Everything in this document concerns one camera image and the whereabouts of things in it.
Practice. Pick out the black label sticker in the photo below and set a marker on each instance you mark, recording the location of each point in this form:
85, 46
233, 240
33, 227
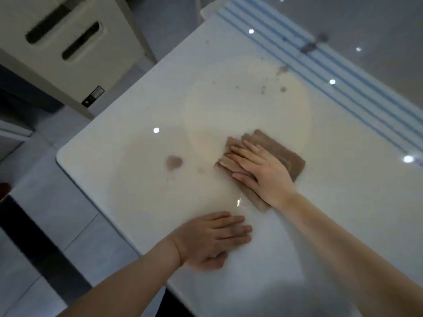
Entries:
93, 96

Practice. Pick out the white appliance with dark slots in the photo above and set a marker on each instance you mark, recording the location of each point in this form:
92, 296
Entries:
82, 39

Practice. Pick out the person's right forearm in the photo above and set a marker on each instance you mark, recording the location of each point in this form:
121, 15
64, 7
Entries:
347, 257

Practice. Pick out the person's left little finger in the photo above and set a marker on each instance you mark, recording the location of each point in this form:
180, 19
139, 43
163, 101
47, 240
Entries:
218, 215

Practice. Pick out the person's left forearm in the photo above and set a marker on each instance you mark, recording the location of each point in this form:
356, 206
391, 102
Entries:
132, 283

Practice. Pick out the person's left thumb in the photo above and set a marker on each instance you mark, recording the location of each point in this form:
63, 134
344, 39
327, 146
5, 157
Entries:
216, 260

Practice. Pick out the person's right middle finger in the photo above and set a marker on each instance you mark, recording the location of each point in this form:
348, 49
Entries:
238, 159

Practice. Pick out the person's right little finger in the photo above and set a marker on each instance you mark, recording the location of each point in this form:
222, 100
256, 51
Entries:
252, 146

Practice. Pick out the brown cleaning cloth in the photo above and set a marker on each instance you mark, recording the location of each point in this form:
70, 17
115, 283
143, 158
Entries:
281, 151

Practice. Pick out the person's right hand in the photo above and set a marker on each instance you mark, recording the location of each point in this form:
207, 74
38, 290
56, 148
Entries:
269, 179

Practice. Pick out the person's left hand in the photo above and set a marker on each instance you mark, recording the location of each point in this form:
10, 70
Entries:
205, 239

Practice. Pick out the person's right thumb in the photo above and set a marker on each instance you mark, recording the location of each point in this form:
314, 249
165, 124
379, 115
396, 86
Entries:
246, 183

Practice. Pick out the brown stain spot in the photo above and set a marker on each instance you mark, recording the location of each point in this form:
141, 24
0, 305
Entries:
174, 162

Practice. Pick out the person's left middle finger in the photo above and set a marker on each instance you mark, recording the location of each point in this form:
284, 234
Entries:
235, 230

